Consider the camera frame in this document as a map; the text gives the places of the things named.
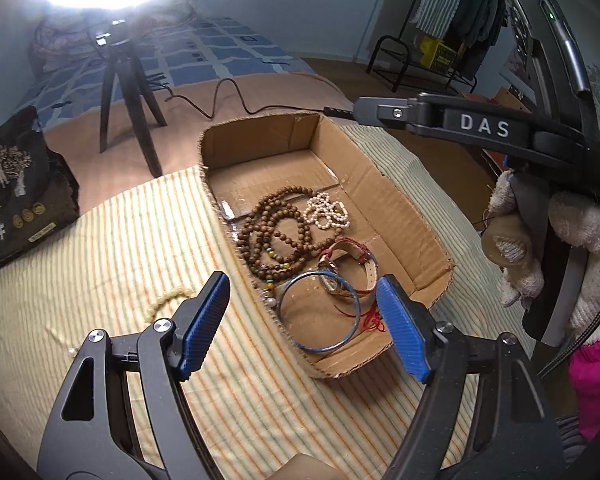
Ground blue patterned bed sheet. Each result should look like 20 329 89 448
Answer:
20 15 321 126

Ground low black metal rack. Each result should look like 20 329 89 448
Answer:
365 35 481 93

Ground cardboard box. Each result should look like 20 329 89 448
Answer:
197 111 456 381

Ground brown wooden bead necklace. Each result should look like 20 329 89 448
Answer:
237 186 341 291

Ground green pendant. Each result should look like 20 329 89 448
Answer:
330 300 388 333

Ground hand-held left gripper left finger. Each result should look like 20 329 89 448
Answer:
37 270 231 480

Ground black tripod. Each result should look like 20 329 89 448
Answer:
97 20 168 178

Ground black power cable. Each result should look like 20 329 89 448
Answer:
145 72 331 116

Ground yellow box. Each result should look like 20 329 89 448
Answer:
417 35 456 68

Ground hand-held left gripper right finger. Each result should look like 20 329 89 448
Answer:
375 274 566 480

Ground brown strap wristwatch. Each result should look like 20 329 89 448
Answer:
317 236 378 297

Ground folded floral quilt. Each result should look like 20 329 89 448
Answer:
27 7 206 68

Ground pale yellow bead bracelet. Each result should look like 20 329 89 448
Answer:
142 285 193 323

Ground black clothes rack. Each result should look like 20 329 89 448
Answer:
395 0 501 91

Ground white pearl necklace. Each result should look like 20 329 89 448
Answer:
304 192 351 231

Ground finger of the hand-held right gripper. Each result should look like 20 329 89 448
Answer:
352 91 600 167

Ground pink clothing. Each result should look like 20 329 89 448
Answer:
569 327 600 441

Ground tan pad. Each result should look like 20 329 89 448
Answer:
285 452 331 480

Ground black printed snack bag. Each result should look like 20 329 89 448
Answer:
0 105 81 278

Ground person's right hand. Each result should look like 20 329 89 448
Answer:
482 172 600 333

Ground dark hanging clothes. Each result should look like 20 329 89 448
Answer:
450 0 508 48

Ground yellow striped cloth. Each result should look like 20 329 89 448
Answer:
0 125 526 480

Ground blue bangle ring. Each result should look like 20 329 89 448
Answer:
278 270 362 353

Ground tan bed cover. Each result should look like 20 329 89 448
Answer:
42 72 351 211

